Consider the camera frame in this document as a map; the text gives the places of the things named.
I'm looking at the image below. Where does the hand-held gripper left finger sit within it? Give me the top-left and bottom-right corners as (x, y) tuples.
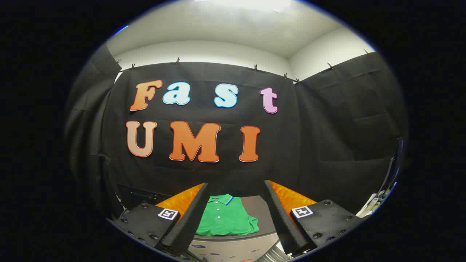
(107, 182), (210, 256)

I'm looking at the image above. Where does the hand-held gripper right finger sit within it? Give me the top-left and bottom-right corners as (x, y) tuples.
(264, 180), (365, 256)

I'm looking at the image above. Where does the green polo shirt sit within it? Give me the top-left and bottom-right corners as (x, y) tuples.
(196, 194), (260, 237)

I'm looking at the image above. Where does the black backdrop cloth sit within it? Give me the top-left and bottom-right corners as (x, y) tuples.
(65, 44), (408, 233)

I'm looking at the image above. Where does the white plastic item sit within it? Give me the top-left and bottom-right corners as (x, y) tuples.
(357, 193), (387, 219)

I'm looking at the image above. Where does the row of small backdrop clips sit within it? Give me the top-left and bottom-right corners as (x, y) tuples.
(116, 49), (370, 84)

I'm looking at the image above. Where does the ceiling light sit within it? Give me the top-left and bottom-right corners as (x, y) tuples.
(195, 0), (292, 12)

